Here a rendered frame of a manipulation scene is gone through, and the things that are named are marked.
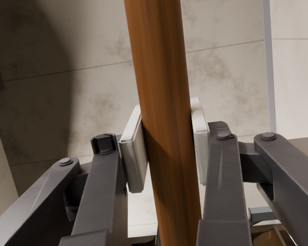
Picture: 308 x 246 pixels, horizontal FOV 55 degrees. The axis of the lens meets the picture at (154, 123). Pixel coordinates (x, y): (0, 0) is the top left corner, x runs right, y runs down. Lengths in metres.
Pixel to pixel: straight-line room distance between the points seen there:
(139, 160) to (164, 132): 0.02
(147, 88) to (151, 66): 0.01
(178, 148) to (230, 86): 3.78
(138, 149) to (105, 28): 3.80
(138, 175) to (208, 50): 3.73
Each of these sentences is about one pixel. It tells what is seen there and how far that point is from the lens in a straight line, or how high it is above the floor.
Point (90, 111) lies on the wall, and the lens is 4.11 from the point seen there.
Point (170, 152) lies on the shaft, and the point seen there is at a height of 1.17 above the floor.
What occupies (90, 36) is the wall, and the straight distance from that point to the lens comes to 3.98.
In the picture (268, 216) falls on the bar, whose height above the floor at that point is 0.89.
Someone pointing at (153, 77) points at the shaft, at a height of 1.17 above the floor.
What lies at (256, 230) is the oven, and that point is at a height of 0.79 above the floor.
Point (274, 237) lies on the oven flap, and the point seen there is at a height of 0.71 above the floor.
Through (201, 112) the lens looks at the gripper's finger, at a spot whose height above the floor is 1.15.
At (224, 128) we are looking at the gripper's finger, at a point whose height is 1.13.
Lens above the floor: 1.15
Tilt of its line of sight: 6 degrees up
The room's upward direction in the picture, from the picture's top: 98 degrees counter-clockwise
